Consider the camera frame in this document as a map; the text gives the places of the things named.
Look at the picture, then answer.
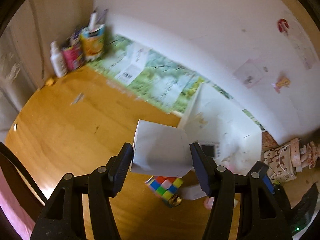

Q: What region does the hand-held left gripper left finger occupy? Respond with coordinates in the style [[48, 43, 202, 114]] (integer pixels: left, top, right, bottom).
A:
[[30, 142, 133, 240]]

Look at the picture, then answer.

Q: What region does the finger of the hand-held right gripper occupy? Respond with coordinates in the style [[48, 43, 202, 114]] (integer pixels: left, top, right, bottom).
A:
[[255, 160, 292, 209]]

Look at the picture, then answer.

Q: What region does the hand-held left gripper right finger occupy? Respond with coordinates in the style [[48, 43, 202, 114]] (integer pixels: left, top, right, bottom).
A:
[[189, 142, 293, 240]]

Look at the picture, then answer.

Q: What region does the small green yellow-lidded jar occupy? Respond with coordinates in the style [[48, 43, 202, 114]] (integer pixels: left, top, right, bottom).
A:
[[167, 194, 182, 208]]

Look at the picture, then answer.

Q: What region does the white cube box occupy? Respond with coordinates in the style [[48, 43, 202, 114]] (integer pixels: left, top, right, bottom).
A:
[[131, 119, 193, 178]]

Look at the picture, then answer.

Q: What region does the white plastic storage bin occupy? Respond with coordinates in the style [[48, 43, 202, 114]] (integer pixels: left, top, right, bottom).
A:
[[178, 82, 263, 180]]

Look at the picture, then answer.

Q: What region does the frosted plastic box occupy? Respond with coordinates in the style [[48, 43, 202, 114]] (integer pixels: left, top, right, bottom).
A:
[[180, 185, 204, 201]]

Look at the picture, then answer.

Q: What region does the beige printed tote bag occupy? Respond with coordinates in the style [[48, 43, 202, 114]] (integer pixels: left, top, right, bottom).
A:
[[261, 140, 300, 183]]

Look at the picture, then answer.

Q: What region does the pink correction tape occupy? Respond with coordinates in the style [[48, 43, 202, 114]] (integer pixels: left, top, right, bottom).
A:
[[204, 196, 217, 210]]

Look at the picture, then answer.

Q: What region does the colourful puzzle cube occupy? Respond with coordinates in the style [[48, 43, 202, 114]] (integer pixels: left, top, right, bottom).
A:
[[145, 175, 184, 199]]

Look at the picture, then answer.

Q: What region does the pink case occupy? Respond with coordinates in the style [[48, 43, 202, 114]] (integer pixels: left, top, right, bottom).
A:
[[287, 137, 302, 167]]

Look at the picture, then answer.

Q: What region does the brown woven mat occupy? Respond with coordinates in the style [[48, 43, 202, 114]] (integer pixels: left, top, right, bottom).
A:
[[261, 131, 279, 153]]

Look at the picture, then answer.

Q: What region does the brown-haired doll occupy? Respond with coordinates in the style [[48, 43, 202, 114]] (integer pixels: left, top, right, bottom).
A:
[[299, 141, 320, 173]]

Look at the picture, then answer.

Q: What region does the dark curved bar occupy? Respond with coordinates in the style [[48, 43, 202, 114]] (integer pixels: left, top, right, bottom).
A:
[[0, 141, 48, 205]]

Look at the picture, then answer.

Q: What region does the green leaf printed sheet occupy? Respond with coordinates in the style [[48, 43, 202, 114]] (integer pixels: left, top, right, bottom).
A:
[[86, 34, 265, 130]]

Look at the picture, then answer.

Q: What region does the white barcode box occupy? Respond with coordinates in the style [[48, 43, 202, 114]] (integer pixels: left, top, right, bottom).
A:
[[114, 42, 153, 85]]

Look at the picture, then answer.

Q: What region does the pink cloth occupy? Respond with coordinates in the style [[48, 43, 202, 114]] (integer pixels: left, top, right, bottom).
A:
[[0, 165, 35, 240]]

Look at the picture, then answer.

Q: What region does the pink can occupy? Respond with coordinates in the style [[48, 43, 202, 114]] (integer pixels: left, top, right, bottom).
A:
[[61, 44, 85, 71]]

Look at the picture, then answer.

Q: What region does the white spray bottle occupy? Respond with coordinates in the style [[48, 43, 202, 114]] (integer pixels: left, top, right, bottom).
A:
[[50, 41, 68, 78]]

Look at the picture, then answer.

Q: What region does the dark pens bundle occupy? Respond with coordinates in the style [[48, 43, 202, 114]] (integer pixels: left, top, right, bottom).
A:
[[70, 26, 85, 45]]

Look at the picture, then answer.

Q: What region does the white tube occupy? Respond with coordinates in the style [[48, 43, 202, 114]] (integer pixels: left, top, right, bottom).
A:
[[89, 11, 99, 29]]

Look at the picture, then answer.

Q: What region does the wooden desk hutch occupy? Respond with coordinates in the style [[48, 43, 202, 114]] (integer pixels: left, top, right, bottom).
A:
[[5, 0, 320, 145]]

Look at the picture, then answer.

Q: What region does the yellow pony wall sticker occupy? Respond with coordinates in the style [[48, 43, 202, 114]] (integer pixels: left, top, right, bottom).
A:
[[272, 71, 292, 93]]

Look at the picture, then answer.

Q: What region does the pink wall note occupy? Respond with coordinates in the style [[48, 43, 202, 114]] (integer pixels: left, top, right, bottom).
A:
[[232, 57, 269, 89]]

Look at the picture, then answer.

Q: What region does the black cable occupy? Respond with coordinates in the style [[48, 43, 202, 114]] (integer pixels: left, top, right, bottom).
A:
[[29, 0, 47, 80]]

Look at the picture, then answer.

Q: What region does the long paper wall strip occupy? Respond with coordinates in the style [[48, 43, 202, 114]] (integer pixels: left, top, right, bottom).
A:
[[290, 27, 318, 70]]

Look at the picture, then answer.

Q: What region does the red wall sticker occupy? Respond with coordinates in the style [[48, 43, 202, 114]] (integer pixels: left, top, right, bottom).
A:
[[277, 18, 290, 34]]

